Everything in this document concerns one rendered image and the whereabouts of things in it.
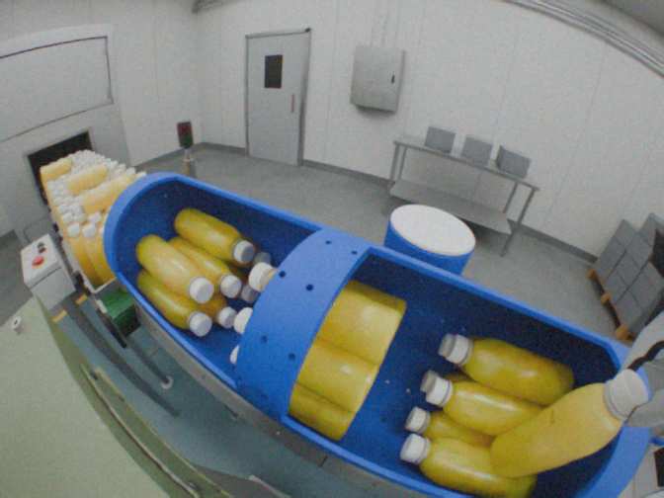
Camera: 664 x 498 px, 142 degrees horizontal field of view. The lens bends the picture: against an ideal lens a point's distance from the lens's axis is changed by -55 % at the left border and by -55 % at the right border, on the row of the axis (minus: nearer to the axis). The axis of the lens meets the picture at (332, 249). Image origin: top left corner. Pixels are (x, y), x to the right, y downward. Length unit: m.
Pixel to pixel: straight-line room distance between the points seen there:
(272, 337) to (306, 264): 0.08
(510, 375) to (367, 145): 3.59
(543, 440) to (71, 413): 0.37
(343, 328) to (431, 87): 3.41
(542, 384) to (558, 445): 0.12
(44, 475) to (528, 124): 3.79
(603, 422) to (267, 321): 0.32
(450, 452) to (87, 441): 0.36
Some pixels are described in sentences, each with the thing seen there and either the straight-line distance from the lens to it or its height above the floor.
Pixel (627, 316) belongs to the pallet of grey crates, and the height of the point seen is 0.23.
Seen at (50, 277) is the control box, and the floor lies 1.07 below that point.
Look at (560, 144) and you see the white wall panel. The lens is 3.84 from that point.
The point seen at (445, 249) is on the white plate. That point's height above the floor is 1.04.
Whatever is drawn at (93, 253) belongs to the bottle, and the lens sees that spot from 0.81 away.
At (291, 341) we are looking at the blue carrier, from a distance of 0.23.
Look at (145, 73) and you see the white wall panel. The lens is 5.27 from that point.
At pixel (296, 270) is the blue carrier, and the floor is 1.23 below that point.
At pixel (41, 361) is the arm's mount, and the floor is 1.27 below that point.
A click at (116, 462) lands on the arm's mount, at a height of 1.27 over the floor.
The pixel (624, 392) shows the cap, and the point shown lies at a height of 1.27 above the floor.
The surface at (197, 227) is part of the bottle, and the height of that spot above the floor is 1.14.
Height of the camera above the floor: 1.40
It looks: 37 degrees down
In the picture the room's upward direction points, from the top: 6 degrees clockwise
